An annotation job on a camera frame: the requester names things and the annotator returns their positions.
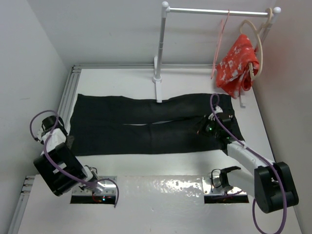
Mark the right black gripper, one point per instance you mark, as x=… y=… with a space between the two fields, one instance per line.
x=205 y=119

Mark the black trousers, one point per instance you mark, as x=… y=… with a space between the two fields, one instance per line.
x=114 y=125

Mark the white clothes rack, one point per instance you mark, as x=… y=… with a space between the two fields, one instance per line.
x=165 y=9

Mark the red patterned cloth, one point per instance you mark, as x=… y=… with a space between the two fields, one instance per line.
x=233 y=73

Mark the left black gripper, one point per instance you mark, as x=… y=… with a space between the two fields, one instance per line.
x=51 y=122

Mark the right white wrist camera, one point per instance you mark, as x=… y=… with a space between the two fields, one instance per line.
x=218 y=109

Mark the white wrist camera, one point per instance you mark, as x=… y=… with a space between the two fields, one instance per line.
x=38 y=137
x=218 y=109

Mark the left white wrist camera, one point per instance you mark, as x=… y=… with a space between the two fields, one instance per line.
x=38 y=137

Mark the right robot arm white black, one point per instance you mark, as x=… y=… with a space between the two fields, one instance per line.
x=269 y=183

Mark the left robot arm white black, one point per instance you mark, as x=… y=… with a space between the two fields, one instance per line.
x=57 y=165

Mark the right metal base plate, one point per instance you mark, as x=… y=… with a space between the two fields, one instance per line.
x=211 y=186

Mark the metal base plate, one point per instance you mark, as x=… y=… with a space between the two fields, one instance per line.
x=211 y=186
x=106 y=187

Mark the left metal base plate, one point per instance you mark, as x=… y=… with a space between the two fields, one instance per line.
x=106 y=187

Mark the pink wire hanger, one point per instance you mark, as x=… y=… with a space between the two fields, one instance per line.
x=218 y=44

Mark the wooden hanger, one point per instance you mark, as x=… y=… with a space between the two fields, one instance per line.
x=258 y=49

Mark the aluminium frame rail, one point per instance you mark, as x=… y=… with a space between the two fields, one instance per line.
x=135 y=81

